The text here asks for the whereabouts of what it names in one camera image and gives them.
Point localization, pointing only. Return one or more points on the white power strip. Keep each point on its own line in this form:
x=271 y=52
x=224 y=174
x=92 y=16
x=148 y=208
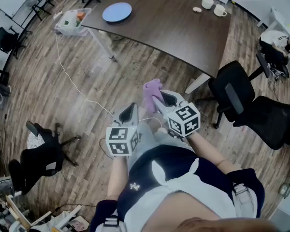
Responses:
x=58 y=15

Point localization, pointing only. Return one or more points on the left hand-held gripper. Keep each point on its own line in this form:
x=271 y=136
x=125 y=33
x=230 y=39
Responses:
x=122 y=139

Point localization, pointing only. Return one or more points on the wide white cup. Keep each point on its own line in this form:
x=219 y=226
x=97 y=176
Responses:
x=207 y=3

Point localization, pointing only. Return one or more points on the white cabinet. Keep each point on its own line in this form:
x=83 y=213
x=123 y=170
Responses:
x=287 y=216

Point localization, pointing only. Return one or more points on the clear plastic storage box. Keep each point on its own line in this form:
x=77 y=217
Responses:
x=70 y=30

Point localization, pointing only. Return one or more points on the person's grey trousers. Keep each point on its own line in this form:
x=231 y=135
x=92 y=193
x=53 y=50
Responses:
x=147 y=141

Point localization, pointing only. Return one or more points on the white desk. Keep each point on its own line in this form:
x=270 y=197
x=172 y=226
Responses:
x=278 y=18

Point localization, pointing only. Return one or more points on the green maple leaf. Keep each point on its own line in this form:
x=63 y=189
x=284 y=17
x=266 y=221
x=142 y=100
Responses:
x=66 y=22

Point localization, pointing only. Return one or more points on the white table leg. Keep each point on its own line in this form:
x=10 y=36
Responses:
x=101 y=45
x=197 y=83

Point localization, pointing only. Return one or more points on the purple cloth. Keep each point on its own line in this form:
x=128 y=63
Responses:
x=151 y=91

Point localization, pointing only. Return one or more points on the big blue plate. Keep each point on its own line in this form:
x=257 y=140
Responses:
x=117 y=12

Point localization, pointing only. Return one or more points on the green leafy sprig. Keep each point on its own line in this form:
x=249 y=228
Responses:
x=78 y=23

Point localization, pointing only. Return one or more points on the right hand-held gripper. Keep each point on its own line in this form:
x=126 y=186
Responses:
x=183 y=120

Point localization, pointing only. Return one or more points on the person's right forearm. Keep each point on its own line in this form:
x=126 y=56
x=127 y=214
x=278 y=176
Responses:
x=207 y=151

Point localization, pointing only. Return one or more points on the person's left forearm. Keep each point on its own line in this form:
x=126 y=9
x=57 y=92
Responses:
x=117 y=178

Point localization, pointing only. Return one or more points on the white perforated tray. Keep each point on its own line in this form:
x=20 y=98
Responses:
x=67 y=17

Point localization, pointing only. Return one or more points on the orange block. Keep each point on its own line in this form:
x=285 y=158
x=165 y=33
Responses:
x=81 y=16

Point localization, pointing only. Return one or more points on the small beige oval object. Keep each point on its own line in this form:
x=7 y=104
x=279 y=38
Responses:
x=197 y=9

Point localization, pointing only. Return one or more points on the person's navy white top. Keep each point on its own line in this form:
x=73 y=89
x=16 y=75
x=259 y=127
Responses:
x=174 y=163

